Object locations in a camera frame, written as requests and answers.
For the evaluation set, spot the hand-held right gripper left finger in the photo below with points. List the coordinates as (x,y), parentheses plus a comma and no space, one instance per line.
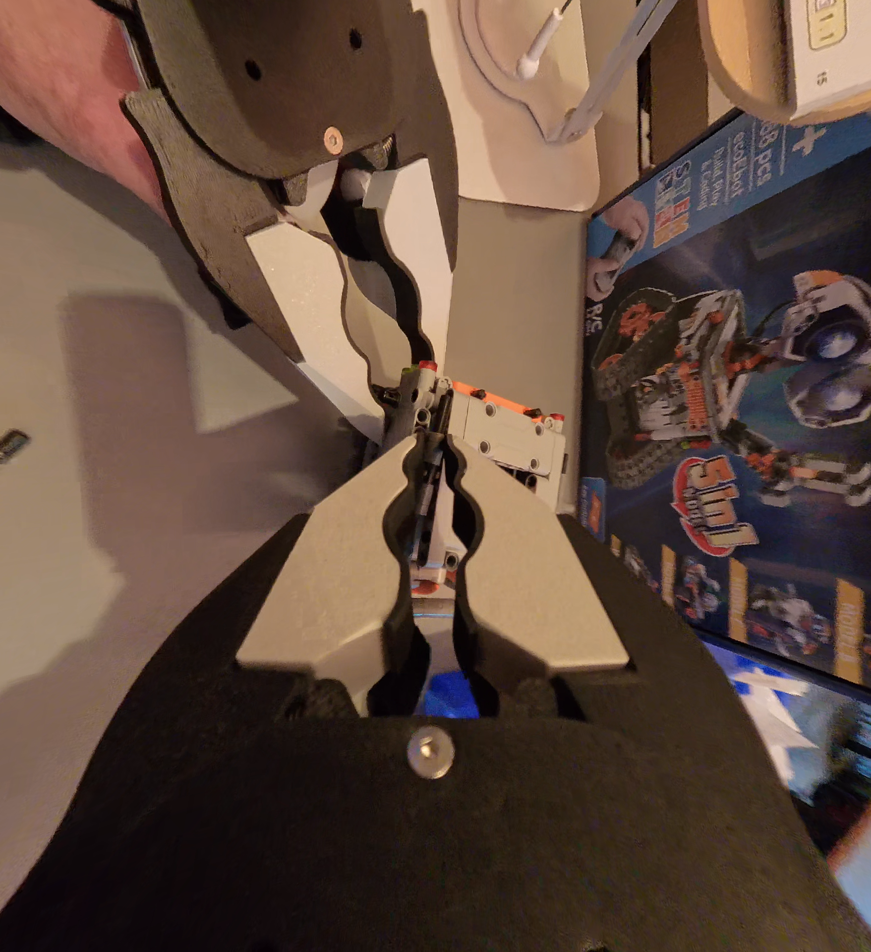
(317,595)

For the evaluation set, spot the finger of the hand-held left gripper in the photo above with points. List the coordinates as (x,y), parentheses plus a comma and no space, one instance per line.
(309,298)
(413,238)

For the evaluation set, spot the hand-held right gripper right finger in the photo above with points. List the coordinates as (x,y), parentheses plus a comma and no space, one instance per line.
(547,595)

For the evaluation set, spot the grey toy brick model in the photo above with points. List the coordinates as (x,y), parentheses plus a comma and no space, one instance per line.
(495,439)

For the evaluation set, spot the person's left hand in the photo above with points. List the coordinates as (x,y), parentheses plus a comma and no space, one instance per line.
(79,82)

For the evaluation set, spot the white stand base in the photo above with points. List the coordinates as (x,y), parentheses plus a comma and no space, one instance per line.
(510,149)

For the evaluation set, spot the clear plastic bags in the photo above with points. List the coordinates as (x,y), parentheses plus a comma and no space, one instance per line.
(770,714)

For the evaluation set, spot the robot kit box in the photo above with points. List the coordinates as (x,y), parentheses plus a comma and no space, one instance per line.
(763,417)

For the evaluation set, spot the brown cardboard box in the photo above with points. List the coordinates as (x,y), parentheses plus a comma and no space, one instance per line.
(673,89)

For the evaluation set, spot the small black pin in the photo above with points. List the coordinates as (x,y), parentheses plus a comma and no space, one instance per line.
(6,446)

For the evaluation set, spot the white electronic device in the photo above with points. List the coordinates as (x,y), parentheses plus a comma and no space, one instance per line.
(852,37)

